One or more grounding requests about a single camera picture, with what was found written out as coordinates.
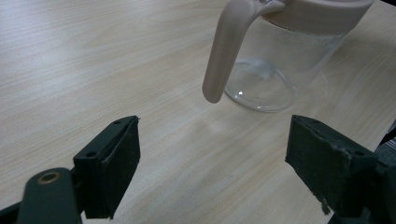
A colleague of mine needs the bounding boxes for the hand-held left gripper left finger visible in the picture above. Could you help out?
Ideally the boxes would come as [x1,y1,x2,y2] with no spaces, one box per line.
[73,115,141,219]

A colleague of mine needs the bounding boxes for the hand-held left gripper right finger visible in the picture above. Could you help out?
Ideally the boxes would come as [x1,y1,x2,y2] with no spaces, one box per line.
[285,114,379,217]

